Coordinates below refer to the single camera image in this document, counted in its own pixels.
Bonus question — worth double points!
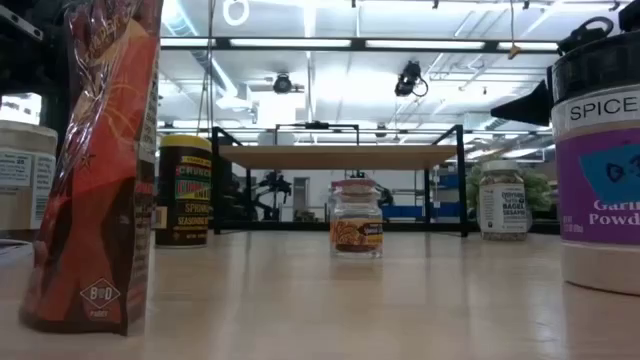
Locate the blue storage bin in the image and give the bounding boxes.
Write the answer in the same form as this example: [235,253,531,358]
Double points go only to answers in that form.
[380,202,429,220]

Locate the purple-label garlic powder jar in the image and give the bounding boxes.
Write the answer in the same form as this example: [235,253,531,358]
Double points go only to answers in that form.
[548,29,640,297]

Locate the black overhead camera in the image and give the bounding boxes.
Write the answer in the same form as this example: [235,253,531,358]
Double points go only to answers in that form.
[393,59,430,99]

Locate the hanging yellow tag cord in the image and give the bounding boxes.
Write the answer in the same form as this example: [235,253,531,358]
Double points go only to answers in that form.
[507,0,522,61]

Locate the small glass spice jar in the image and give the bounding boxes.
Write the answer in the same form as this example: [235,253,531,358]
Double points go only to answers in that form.
[328,178,385,260]

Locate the yellow-lid seasoning can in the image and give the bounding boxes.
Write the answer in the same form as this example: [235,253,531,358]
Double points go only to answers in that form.
[154,133,214,249]

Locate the white ring light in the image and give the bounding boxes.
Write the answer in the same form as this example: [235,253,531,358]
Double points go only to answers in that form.
[222,0,251,28]

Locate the black ceiling-mounted device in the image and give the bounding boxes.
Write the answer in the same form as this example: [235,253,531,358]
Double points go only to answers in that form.
[272,72,306,96]

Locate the white-lid bagel seasoning jar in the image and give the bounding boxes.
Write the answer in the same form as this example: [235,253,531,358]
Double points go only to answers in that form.
[478,159,529,243]

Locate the beige-lid cylinder container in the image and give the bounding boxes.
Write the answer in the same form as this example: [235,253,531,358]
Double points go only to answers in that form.
[0,119,60,232]

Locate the wooden shelf riser black legs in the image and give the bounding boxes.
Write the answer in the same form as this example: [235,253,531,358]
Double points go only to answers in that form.
[210,124,470,238]

